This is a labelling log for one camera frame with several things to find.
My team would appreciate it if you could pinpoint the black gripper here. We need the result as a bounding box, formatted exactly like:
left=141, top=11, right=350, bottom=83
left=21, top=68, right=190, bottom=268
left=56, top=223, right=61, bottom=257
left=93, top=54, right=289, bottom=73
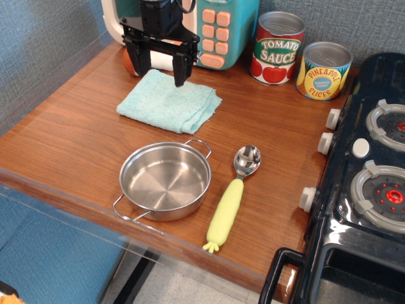
left=120, top=1, right=200, bottom=87

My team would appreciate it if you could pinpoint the light blue towel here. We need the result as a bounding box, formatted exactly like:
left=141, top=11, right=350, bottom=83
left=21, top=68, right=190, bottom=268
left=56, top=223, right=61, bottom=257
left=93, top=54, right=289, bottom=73
left=116, top=69, right=222, bottom=134

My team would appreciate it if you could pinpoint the plush mushroom toy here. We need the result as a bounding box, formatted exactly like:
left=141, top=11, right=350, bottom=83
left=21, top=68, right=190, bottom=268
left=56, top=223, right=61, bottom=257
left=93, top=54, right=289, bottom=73
left=122, top=49, right=173, bottom=77

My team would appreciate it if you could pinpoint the toy microwave teal and cream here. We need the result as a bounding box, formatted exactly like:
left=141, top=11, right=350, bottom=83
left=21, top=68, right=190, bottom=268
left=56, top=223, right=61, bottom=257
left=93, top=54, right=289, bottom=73
left=101, top=0, right=259, bottom=70

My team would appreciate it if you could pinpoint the tomato sauce can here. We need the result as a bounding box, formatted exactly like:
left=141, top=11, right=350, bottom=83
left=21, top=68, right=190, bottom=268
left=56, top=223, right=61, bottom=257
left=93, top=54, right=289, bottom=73
left=250, top=11, right=306, bottom=85

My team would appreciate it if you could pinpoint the stainless steel pan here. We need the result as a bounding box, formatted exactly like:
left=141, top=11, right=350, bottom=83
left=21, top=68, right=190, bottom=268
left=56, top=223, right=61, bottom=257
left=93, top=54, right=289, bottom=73
left=113, top=139, right=212, bottom=222

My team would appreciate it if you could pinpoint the pineapple slices can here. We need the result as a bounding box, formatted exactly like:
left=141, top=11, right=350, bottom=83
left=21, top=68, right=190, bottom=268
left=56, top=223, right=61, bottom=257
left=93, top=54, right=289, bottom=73
left=296, top=41, right=353, bottom=101

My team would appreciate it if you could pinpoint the white stove knob top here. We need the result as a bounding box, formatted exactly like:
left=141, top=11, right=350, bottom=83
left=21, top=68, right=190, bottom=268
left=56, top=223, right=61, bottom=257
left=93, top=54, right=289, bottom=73
left=325, top=108, right=341, bottom=130

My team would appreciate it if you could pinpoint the white stove knob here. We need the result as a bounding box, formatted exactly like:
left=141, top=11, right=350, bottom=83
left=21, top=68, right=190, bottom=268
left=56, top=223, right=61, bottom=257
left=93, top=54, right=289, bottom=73
left=325, top=108, right=341, bottom=130
left=318, top=132, right=333, bottom=155
left=299, top=187, right=317, bottom=213

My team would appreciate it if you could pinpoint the white stove knob middle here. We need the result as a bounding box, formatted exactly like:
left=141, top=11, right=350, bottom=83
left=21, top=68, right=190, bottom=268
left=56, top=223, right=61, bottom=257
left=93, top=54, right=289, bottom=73
left=318, top=132, right=333, bottom=155

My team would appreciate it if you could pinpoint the white stove knob bottom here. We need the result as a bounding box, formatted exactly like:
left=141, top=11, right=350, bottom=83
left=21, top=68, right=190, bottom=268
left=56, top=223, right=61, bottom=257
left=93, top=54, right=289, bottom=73
left=299, top=187, right=317, bottom=213

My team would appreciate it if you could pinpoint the clear acrylic table guard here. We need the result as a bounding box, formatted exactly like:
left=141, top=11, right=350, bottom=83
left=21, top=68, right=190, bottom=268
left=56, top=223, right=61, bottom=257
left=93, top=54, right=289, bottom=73
left=1, top=170, right=259, bottom=303

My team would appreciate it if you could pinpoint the black toy stove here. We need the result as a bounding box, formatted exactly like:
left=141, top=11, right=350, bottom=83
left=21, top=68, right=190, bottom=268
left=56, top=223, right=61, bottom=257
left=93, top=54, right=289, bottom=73
left=259, top=53, right=404, bottom=303

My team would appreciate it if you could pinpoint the thin black wire loop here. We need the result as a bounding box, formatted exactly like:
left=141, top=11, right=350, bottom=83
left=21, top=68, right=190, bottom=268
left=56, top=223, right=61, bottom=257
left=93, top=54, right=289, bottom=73
left=175, top=0, right=197, bottom=14

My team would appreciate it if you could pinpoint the spoon with yellow handle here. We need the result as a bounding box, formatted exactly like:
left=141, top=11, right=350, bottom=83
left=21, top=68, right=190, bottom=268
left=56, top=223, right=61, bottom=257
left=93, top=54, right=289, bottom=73
left=202, top=145, right=261, bottom=254

